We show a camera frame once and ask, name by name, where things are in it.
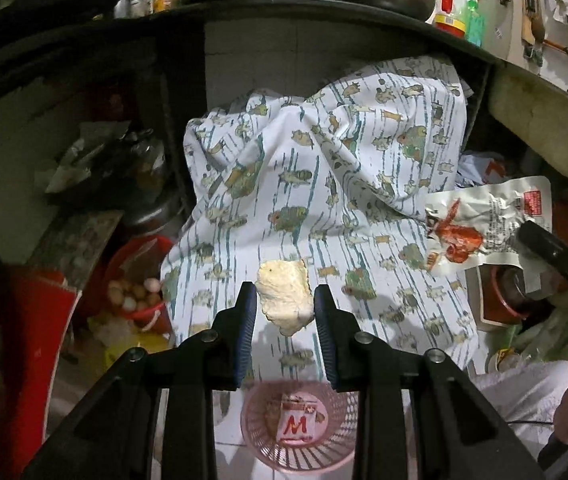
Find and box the pink perforated trash basket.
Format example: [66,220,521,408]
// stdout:
[241,382,359,474]

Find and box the red rimmed container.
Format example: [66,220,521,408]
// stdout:
[464,266,530,333]

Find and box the white shrimp snack wrapper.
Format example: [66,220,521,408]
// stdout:
[425,176,552,292]

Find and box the red basket of eggs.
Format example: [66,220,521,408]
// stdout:
[91,235,173,335]

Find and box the red cap oil bottle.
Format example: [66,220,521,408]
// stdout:
[433,0,467,38]

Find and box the dark glass jar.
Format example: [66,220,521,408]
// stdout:
[124,128,166,206]

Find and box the white cloth bundle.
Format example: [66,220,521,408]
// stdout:
[472,361,568,458]

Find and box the red plastic stool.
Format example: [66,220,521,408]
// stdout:
[0,266,81,479]

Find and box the cat patterned white cloth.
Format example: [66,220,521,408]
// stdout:
[162,56,478,380]

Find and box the white red M paper bag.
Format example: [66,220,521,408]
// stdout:
[275,392,328,446]

